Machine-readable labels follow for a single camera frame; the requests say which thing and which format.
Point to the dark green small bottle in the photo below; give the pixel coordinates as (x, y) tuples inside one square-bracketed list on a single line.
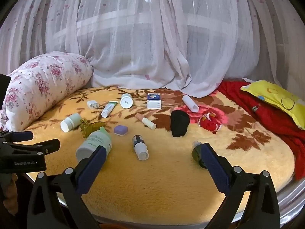
[(196, 154)]

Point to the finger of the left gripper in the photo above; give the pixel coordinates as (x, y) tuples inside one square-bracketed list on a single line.
[(11, 137), (45, 146)]

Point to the black sock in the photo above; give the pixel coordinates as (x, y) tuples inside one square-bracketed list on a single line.
[(179, 123)]

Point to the yellow floral plush blanket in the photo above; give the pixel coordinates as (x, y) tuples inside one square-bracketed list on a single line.
[(170, 188)]

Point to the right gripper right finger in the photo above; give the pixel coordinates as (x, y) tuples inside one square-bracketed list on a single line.
[(262, 209)]

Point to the large green cap bottle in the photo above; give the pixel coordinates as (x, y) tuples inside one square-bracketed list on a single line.
[(97, 138)]

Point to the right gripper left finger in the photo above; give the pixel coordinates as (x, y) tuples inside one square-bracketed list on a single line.
[(56, 201)]

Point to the white power adapter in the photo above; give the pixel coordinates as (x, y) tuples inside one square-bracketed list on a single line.
[(92, 104)]

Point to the purple square eraser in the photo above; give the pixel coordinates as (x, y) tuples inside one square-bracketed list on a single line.
[(120, 130)]

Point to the sheer white floral curtain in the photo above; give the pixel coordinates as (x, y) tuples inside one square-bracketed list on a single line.
[(186, 45)]

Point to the white paper tube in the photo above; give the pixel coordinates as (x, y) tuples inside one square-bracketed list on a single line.
[(192, 106)]

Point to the black white small bottle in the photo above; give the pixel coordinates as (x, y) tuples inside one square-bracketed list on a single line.
[(140, 148)]

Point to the blue white medicine box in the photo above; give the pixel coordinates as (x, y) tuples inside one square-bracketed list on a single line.
[(153, 101)]

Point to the small white pill bottle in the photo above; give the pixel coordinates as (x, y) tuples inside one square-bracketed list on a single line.
[(70, 123)]

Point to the white green round bottle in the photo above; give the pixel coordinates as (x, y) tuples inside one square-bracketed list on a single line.
[(126, 101)]

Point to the rolled pink floral quilt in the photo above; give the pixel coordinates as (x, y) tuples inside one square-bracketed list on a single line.
[(39, 84)]

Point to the olive green hair claw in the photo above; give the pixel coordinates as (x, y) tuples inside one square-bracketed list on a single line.
[(87, 128)]

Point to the yellow cartoon pillow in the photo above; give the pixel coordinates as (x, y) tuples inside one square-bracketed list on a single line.
[(278, 97)]

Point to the red blanket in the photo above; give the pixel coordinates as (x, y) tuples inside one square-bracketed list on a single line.
[(270, 117)]

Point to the pink white lip balm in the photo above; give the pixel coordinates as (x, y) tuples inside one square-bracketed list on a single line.
[(146, 121)]

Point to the white green ointment tube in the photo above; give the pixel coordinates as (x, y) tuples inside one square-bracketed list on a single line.
[(108, 109)]

